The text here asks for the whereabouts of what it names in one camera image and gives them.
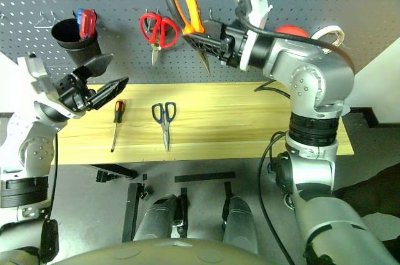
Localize red handled scissors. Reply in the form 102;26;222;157
139;12;181;68

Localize blue handled scissors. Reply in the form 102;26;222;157
151;101;178;153

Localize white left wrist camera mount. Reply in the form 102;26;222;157
16;52;86;119

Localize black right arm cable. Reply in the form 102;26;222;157
234;0;356;74

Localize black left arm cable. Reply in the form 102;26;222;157
39;133;60;264

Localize blue handled screwdriver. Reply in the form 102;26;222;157
76;8;84;35

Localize white tape roll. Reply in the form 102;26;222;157
311;24;346;55

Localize black table frame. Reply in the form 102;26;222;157
89;162;151;243

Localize orange and black screwdriver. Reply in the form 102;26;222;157
110;99;127;154

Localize red handled screwdriver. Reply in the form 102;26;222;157
79;9;96;41

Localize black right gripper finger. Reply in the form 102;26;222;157
203;20;224;39
182;33;226;59

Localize silver left robot leg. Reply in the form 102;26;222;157
133;194;189;241

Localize silver wire pegboard hook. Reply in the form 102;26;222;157
34;11;59;29

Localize silver robot leg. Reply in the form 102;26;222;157
221;195;259;255
133;194;189;241

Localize orange and black pliers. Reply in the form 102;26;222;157
161;0;212;76

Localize grey robot torso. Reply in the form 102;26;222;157
52;237;284;265

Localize black cable on table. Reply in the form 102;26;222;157
253;79;292;98

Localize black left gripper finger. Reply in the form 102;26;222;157
87;76;130;111
73;53;114;79

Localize black plastic cup holder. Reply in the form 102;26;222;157
51;17;103;66

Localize silver right robot leg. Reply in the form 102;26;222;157
221;195;259;255

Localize red tape roll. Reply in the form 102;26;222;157
274;24;311;39

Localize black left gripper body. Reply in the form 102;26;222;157
51;70;96;111

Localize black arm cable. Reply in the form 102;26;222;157
39;133;60;264
234;0;356;74

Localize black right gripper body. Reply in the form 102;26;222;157
218;23;250;68

